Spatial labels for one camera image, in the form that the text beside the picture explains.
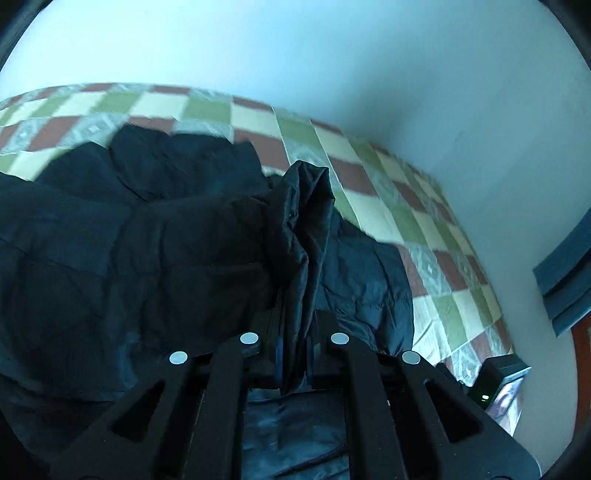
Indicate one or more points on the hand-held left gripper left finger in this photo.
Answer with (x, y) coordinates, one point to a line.
(279, 364)

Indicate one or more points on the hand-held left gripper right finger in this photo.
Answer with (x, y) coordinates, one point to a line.
(310, 364)

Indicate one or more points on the checkered patchwork blanket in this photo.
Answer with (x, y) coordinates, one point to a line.
(300, 134)

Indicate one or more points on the black puffer jacket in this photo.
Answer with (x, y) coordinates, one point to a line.
(138, 254)

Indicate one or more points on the blue-grey cloth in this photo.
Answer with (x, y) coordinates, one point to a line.
(564, 286)

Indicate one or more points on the wooden frame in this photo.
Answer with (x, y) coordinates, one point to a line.
(582, 378)

